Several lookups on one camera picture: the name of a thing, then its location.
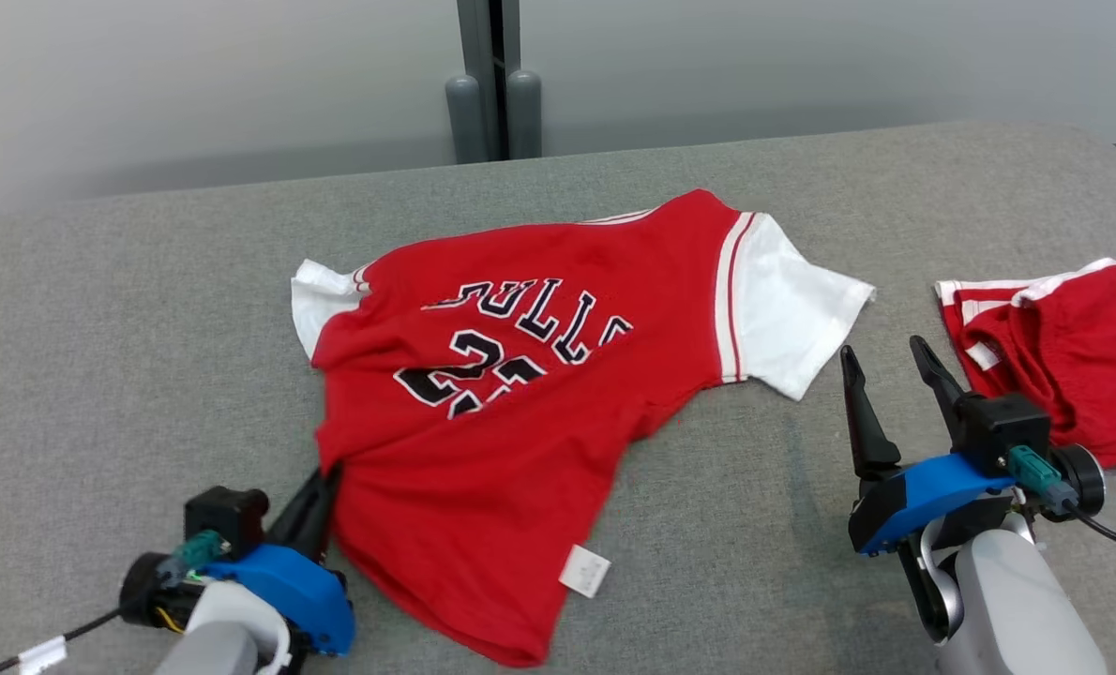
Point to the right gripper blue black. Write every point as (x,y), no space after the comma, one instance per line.
(924,492)

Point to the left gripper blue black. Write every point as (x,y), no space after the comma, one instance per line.
(295,591)

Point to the red jersey white sleeves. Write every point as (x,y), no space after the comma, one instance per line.
(483,487)

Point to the red shorts white trim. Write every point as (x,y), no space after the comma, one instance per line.
(1083,356)

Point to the left white grey robot arm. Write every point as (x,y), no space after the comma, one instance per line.
(220,647)

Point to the right white grey robot arm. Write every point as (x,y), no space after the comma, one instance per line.
(1017,609)

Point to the left black wrist camera box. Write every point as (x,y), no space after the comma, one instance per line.
(227,516)

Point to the grey partition post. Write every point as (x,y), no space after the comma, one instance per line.
(523,112)
(472,84)

